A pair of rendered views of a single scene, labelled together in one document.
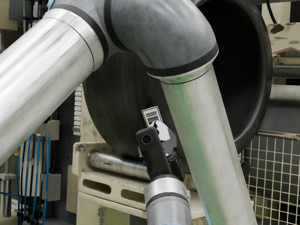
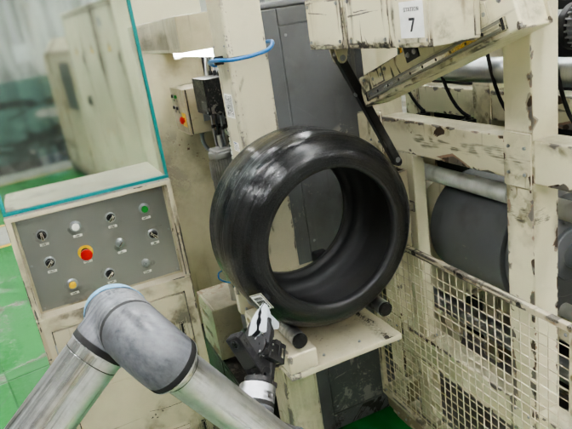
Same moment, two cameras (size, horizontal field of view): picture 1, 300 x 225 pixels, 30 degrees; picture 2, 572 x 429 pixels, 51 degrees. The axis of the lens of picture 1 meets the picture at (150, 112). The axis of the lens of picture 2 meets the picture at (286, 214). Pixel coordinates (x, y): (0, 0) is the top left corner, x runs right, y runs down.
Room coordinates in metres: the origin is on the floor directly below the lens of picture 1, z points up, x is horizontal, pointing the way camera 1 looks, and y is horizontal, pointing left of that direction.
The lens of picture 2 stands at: (0.06, -0.65, 1.75)
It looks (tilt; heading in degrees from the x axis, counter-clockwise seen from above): 18 degrees down; 23
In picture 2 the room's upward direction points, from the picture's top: 9 degrees counter-clockwise
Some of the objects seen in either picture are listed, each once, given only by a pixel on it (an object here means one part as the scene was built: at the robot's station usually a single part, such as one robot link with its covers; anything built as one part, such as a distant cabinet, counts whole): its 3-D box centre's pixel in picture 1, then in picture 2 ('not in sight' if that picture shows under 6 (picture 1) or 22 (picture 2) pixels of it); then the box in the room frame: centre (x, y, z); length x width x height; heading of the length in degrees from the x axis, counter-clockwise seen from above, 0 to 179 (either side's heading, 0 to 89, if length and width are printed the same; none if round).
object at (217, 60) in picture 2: not in sight; (241, 54); (1.79, 0.13, 1.66); 0.19 x 0.19 x 0.06; 44
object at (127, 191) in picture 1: (130, 190); (278, 334); (1.52, 0.04, 0.83); 0.36 x 0.09 x 0.06; 44
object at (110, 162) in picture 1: (132, 167); (276, 317); (1.52, 0.04, 0.90); 0.35 x 0.05 x 0.05; 44
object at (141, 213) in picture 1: (165, 198); (320, 331); (1.62, -0.06, 0.80); 0.37 x 0.36 x 0.02; 134
